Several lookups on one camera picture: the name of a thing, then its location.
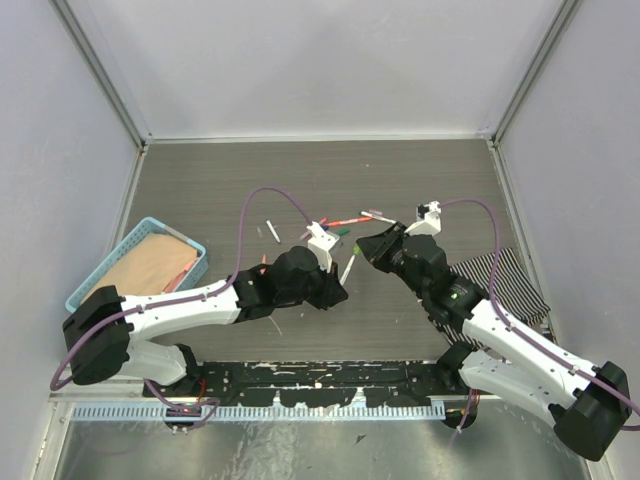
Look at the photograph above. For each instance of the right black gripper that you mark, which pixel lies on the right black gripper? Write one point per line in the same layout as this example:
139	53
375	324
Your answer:
377	247

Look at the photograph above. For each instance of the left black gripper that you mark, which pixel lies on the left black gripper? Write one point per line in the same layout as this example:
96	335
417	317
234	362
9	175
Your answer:
332	292

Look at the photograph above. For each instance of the white marker lime end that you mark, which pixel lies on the white marker lime end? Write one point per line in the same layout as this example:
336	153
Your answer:
347	269

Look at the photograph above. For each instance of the white marker green end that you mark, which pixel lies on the white marker green end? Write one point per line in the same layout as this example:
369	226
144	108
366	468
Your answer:
379	218

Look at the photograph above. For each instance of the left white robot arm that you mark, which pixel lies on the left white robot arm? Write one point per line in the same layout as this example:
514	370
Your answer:
111	334

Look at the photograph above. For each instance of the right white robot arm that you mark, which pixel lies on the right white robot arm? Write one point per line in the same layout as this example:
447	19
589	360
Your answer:
585	404

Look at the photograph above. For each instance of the orange white marker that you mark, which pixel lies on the orange white marker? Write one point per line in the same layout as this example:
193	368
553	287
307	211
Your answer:
348	221

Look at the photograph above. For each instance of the white marker blue end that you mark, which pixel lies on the white marker blue end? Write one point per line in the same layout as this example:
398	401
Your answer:
273	231

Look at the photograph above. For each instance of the striped black white cloth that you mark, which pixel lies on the striped black white cloth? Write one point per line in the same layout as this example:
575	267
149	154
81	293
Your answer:
512	288

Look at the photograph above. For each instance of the light blue plastic basket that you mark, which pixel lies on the light blue plastic basket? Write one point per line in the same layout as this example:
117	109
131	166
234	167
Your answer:
145	227

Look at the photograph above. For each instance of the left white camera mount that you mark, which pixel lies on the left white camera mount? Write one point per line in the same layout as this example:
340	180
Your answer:
322	243

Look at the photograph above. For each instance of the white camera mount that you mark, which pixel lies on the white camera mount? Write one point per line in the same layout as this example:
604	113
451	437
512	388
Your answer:
428	220
322	243

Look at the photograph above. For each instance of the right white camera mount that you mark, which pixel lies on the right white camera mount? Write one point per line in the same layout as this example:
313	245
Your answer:
428	220

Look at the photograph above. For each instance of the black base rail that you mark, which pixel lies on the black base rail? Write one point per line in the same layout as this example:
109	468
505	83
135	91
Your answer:
318	384

